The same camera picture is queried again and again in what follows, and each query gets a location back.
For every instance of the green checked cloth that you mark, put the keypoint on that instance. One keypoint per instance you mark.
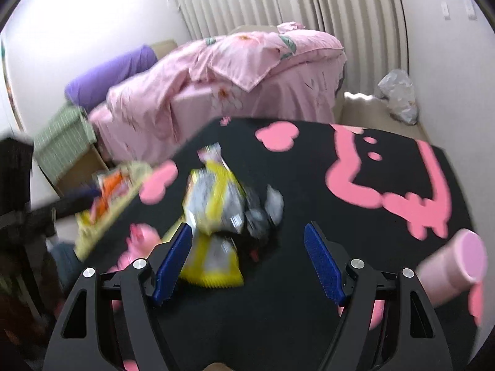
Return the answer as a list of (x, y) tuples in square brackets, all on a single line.
[(62, 139)]

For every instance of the black silver wrapper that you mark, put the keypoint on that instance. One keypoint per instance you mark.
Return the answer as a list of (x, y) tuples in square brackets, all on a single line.
[(263, 216)]

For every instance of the pink bed sheet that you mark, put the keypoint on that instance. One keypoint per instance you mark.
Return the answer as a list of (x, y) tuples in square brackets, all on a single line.
[(270, 100)]

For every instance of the beige striped curtain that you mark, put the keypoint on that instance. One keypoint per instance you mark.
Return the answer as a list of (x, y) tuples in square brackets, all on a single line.
[(309, 4)]

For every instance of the wooden nightstand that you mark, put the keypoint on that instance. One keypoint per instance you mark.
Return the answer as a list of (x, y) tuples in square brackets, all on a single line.
[(83, 166)]

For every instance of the pink cup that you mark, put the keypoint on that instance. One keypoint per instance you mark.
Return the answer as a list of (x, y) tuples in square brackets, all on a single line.
[(452, 270)]

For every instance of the pink floral duvet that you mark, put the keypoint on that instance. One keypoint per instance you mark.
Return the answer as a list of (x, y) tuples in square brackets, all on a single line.
[(239, 62)]

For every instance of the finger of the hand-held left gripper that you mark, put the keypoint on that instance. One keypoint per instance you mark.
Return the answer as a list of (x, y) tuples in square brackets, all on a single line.
[(65, 205)]

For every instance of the red orange snack wrapper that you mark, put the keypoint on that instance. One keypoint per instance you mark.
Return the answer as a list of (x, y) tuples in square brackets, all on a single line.
[(112, 193)]

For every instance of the white wall switch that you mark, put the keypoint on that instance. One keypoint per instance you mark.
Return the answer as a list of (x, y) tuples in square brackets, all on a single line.
[(470, 10), (445, 10)]

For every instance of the yellow silver snack packet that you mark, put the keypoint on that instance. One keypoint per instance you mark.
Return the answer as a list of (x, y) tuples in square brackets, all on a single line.
[(216, 197)]

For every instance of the bed with beige headboard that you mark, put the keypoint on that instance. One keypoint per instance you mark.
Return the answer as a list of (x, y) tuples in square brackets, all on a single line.
[(164, 46)]

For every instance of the black mat with pink print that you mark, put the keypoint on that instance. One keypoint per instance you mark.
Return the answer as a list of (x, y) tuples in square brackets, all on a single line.
[(309, 185)]

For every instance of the white plastic bag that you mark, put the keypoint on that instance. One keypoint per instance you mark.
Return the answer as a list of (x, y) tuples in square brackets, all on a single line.
[(398, 96)]

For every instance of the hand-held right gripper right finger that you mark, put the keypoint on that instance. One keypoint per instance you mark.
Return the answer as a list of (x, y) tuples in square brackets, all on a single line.
[(323, 262)]

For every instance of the purple pillow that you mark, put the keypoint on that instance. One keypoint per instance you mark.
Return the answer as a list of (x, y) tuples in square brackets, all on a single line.
[(108, 77)]

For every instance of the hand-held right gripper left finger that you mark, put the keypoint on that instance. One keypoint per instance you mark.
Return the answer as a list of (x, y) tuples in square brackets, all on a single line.
[(174, 262)]

